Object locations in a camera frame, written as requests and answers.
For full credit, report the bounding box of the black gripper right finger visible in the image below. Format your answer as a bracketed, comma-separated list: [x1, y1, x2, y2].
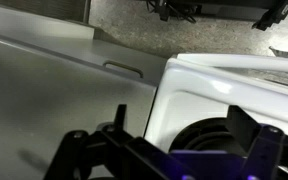
[225, 104, 288, 180]

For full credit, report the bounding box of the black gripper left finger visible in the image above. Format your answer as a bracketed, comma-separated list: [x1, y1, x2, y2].
[43, 103, 198, 180]

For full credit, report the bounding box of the white electric stove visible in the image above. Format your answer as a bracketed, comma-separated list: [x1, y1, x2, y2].
[143, 52, 288, 158]

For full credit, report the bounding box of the grey base cabinet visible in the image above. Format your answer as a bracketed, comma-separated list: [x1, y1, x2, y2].
[0, 3, 168, 86]

